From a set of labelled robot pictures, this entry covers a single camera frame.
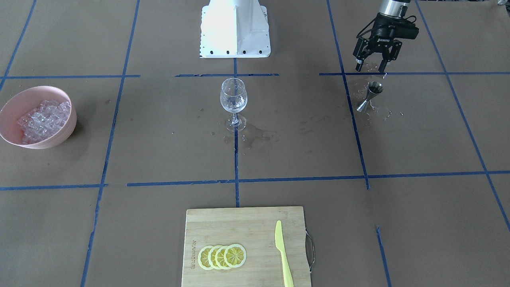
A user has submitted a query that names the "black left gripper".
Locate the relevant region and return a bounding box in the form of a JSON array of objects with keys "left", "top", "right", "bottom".
[{"left": 352, "top": 14, "right": 402, "bottom": 73}]

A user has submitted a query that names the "steel jigger measuring cup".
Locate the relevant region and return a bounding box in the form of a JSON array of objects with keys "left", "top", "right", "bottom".
[{"left": 356, "top": 81, "right": 384, "bottom": 113}]

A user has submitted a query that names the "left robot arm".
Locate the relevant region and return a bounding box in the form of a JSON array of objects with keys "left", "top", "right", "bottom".
[{"left": 353, "top": 0, "right": 419, "bottom": 73}]

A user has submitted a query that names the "clear wine glass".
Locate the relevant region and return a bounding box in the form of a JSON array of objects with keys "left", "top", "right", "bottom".
[{"left": 219, "top": 78, "right": 248, "bottom": 132}]

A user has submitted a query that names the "pile of ice cubes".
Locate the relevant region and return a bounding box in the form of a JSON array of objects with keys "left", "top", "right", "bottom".
[{"left": 17, "top": 100, "right": 71, "bottom": 145}]

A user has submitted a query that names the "bamboo cutting board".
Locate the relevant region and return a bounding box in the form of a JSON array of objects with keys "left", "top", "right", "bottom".
[{"left": 181, "top": 206, "right": 312, "bottom": 287}]

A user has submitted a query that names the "yellow plastic knife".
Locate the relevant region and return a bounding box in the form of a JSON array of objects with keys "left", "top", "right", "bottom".
[{"left": 274, "top": 220, "right": 294, "bottom": 287}]

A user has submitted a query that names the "lemon slice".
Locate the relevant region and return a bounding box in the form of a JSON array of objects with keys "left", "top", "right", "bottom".
[
  {"left": 216, "top": 246, "right": 231, "bottom": 269},
  {"left": 224, "top": 244, "right": 247, "bottom": 268},
  {"left": 198, "top": 245, "right": 214, "bottom": 270},
  {"left": 208, "top": 245, "right": 223, "bottom": 269}
]

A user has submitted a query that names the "pink bowl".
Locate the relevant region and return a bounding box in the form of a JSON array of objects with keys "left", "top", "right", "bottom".
[{"left": 0, "top": 86, "right": 78, "bottom": 149}]

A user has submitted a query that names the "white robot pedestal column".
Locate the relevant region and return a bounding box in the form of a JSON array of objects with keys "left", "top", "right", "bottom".
[{"left": 199, "top": 0, "right": 271, "bottom": 59}]

